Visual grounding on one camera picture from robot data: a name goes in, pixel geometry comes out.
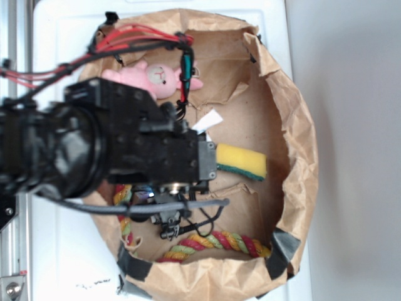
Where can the brown rock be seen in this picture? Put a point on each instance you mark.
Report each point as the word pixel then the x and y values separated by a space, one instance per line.
pixel 142 197

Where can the black mounting bracket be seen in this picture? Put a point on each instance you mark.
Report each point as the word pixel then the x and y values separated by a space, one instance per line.
pixel 8 209

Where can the brown paper bag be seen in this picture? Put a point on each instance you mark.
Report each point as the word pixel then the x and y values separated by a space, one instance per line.
pixel 262 110

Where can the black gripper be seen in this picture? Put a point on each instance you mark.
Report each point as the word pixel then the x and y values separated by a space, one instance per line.
pixel 134 140

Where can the aluminium frame rail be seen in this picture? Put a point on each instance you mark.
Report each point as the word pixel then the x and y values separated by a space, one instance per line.
pixel 16 43

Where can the pink plush bunny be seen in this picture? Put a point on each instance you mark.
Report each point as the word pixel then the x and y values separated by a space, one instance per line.
pixel 160 80

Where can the yellow green sponge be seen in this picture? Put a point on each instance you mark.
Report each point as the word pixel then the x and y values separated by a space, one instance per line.
pixel 241 161

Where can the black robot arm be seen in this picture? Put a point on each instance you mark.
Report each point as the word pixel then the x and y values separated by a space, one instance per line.
pixel 44 152

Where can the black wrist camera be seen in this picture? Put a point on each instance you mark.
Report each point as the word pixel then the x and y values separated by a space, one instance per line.
pixel 175 222

